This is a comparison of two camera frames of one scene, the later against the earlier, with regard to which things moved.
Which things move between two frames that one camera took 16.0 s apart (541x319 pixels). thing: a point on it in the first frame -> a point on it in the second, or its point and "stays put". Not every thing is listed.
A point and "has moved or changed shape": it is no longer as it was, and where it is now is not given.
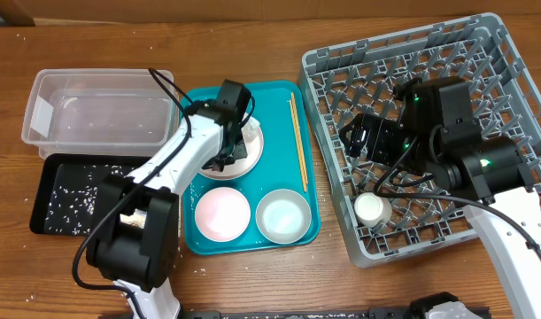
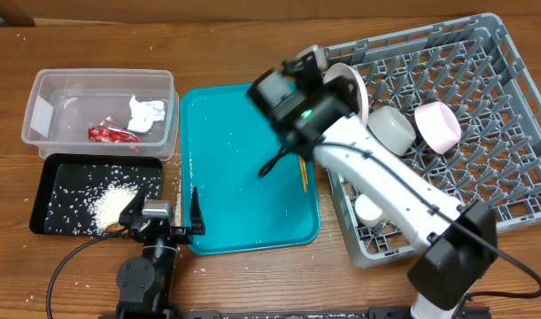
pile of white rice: (72, 208) stays put
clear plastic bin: (100, 112) stays put
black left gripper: (238, 151) -> (183, 235)
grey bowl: (283, 216) has moved or changed shape
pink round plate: (253, 138) -> (345, 70)
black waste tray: (68, 189) stays put
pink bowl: (222, 213) has moved or changed shape
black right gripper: (379, 128) -> (346, 86)
